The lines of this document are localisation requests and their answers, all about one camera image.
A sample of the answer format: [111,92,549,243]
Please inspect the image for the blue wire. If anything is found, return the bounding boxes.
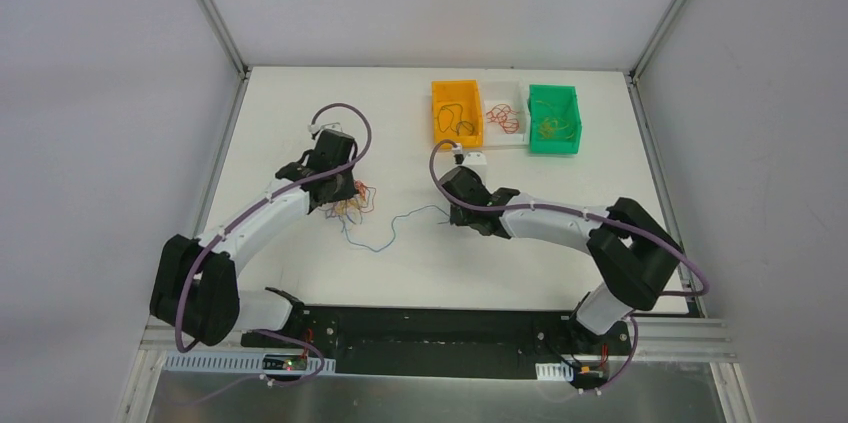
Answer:
[340,204,453,254]
[435,101,477,140]

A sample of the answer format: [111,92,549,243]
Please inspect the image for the coloured wire bundle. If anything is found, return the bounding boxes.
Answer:
[324,180,378,225]

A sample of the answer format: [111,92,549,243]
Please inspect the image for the red wires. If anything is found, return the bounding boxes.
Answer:
[485,103,522,135]

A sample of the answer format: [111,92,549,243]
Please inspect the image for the yellow wire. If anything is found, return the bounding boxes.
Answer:
[535,113,576,142]

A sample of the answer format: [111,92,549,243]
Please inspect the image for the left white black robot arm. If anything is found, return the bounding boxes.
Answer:
[149,129,358,348]

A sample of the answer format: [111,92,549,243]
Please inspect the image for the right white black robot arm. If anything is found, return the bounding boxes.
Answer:
[437,166,683,353]

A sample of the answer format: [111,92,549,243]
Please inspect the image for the orange plastic bin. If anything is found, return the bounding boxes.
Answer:
[431,80,484,148]

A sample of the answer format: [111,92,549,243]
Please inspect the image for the white plastic bin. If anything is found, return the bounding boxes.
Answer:
[479,81,531,148]

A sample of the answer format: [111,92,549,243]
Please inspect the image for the green plastic bin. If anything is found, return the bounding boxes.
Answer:
[528,84,583,155]

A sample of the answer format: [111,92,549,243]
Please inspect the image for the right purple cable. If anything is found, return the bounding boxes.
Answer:
[428,139,710,395]

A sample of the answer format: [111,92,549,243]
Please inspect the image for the purple cable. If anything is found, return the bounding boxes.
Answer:
[174,102,374,388]
[428,139,710,395]

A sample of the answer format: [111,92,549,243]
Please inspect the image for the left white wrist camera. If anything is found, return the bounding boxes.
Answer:
[308,122,343,140]

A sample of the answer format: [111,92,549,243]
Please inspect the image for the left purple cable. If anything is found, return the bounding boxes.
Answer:
[174,102,374,388]

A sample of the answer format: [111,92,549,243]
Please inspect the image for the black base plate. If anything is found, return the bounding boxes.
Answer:
[280,306,631,380]

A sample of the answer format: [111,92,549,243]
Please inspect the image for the left aluminium frame post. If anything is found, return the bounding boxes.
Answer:
[196,0,249,80]

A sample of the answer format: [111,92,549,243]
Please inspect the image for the aluminium frame post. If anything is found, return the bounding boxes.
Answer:
[630,0,689,84]
[196,0,249,80]

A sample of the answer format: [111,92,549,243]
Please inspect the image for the right white cable duct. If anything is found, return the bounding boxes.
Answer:
[535,362,574,382]

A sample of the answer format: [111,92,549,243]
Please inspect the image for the white cable duct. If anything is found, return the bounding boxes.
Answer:
[163,351,336,377]
[535,362,574,382]

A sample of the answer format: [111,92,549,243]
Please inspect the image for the left white cable duct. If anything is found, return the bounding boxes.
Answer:
[163,351,336,377]

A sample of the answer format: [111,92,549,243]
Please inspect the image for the right aluminium frame post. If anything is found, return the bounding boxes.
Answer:
[630,0,689,84]

